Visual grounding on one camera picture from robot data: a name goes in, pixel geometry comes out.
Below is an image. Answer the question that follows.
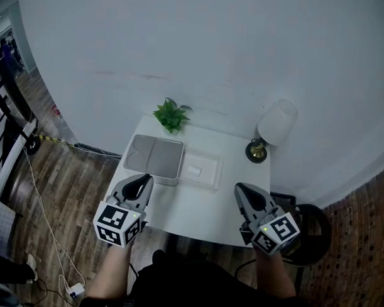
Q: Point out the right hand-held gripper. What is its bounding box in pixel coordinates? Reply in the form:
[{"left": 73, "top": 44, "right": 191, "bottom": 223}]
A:
[{"left": 231, "top": 182, "right": 303, "bottom": 258}]

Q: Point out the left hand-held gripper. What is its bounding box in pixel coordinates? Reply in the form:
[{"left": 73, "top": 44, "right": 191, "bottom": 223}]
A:
[{"left": 91, "top": 172, "right": 155, "bottom": 250}]

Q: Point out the clear plastic container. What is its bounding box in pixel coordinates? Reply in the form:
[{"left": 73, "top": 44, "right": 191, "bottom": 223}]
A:
[{"left": 177, "top": 147, "right": 225, "bottom": 193}]

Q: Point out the person's right forearm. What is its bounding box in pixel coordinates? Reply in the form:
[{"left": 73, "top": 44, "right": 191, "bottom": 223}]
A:
[{"left": 252, "top": 248, "right": 299, "bottom": 299}]

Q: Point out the person's left forearm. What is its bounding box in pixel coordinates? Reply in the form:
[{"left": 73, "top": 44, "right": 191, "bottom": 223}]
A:
[{"left": 85, "top": 240, "right": 136, "bottom": 302}]

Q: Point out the white table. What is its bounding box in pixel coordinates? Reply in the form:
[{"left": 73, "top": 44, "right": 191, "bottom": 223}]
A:
[{"left": 104, "top": 113, "right": 273, "bottom": 249}]

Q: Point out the white shade table lamp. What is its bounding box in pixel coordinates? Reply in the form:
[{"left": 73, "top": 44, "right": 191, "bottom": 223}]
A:
[{"left": 244, "top": 98, "right": 300, "bottom": 166}]

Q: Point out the green potted plant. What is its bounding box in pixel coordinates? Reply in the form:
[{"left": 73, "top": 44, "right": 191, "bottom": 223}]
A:
[{"left": 151, "top": 97, "right": 194, "bottom": 136}]

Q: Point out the person's black clothing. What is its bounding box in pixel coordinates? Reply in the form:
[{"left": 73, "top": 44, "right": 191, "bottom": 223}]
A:
[{"left": 75, "top": 246, "right": 329, "bottom": 307}]

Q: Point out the white power adapter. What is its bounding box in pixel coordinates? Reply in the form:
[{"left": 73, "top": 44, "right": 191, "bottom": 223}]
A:
[{"left": 64, "top": 282, "right": 87, "bottom": 300}]

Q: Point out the black stair railing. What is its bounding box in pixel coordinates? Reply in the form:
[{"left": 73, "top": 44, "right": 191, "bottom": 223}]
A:
[{"left": 0, "top": 76, "right": 41, "bottom": 201}]

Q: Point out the white floor cable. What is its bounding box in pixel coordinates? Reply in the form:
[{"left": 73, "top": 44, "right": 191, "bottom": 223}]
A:
[{"left": 16, "top": 143, "right": 92, "bottom": 301}]

